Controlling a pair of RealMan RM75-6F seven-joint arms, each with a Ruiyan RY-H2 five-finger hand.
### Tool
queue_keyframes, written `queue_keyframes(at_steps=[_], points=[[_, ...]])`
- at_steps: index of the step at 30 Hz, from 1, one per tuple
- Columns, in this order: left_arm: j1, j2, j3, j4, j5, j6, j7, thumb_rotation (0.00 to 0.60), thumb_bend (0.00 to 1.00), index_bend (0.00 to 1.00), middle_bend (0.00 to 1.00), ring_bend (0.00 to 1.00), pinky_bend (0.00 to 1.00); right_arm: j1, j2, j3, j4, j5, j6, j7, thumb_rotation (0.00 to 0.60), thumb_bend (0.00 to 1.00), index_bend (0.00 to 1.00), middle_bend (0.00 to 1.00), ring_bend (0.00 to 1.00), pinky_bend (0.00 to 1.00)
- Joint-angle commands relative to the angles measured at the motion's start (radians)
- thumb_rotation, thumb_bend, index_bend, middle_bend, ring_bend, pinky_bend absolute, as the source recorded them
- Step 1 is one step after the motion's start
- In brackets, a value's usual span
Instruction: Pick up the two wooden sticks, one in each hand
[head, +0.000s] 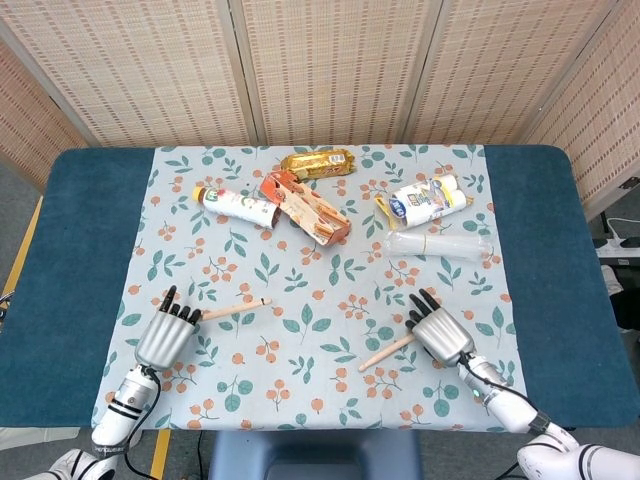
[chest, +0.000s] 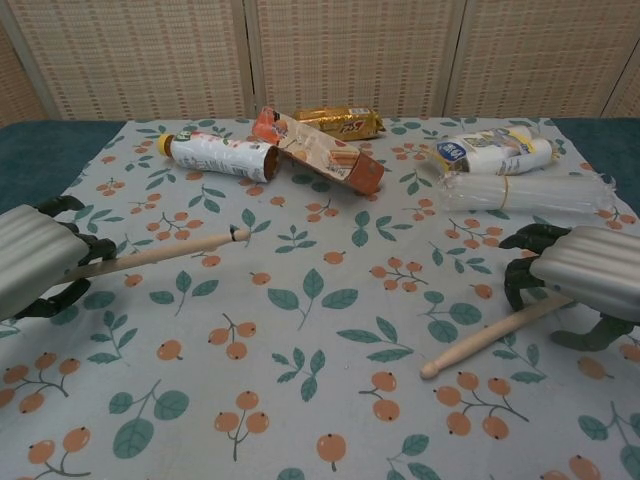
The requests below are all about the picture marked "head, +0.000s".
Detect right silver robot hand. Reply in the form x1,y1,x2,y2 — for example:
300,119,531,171
405,288,477,368

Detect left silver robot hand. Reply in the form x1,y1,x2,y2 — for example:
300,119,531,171
133,285,203,372

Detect wooden stick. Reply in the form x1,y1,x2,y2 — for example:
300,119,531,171
358,333,418,373
199,297,273,323

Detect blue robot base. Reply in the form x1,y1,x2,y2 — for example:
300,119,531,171
206,428,424,480

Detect teal felt table cover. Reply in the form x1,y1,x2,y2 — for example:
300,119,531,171
0,144,640,430

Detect white yellow snack bag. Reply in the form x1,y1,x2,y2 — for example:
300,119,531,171
375,174,476,232

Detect floral printed tablecloth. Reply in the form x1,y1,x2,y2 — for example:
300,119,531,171
92,143,529,433

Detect yellow capped drink bottle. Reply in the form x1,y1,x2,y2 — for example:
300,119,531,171
193,185,283,231

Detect orange wafer biscuit box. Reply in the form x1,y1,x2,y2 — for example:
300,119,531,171
258,169,352,249

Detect gold foil snack packet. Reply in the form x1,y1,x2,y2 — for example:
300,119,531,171
279,149,359,182

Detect woven bamboo folding screen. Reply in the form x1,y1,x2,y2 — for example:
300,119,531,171
0,0,640,222

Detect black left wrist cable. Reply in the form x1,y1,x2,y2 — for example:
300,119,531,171
141,363,163,397

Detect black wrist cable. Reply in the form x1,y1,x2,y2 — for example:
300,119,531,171
141,363,163,397
458,351,489,402

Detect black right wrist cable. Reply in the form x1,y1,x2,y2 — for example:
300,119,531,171
458,351,489,402

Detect white power cable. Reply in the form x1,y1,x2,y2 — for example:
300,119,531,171
596,208,640,242

